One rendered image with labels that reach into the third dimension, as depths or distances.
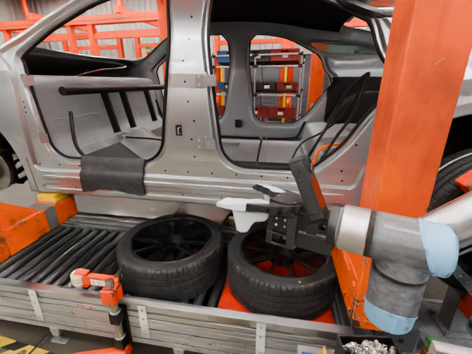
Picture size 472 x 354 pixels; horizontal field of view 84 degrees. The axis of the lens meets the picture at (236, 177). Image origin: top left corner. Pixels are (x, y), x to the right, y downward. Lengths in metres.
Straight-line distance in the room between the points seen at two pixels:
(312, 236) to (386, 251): 0.11
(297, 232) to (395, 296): 0.17
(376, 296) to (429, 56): 0.66
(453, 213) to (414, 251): 0.15
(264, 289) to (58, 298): 1.12
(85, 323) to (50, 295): 0.24
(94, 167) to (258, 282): 1.20
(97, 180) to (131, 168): 0.25
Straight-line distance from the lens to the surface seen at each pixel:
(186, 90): 1.49
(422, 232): 0.45
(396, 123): 0.92
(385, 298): 0.50
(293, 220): 0.46
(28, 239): 2.04
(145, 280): 1.59
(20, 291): 1.98
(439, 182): 1.43
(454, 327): 1.91
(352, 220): 0.44
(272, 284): 1.42
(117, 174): 1.76
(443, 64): 0.95
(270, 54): 5.02
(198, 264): 1.55
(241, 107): 3.16
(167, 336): 1.64
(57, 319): 1.95
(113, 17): 9.19
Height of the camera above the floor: 1.44
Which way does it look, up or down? 20 degrees down
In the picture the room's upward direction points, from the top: straight up
